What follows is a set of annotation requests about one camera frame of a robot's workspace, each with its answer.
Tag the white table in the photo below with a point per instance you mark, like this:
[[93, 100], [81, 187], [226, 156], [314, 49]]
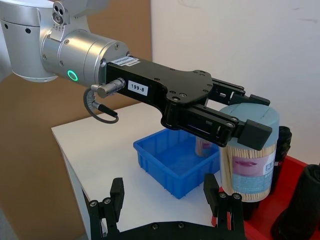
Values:
[[100, 150]]

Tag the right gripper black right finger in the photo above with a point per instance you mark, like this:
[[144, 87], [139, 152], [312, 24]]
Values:
[[225, 210]]

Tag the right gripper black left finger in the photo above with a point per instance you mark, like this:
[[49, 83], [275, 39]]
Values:
[[107, 212]]

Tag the red plastic bin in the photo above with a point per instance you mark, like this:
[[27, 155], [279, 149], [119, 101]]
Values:
[[272, 210]]

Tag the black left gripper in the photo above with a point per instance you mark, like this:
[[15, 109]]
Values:
[[160, 82]]

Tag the toothpick jar with grey-blue lid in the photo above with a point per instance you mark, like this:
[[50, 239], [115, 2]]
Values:
[[250, 172]]

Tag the blue plastic bin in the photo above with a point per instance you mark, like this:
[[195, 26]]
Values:
[[175, 165]]

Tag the black roll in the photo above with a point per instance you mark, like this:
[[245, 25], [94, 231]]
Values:
[[283, 150], [300, 205]]

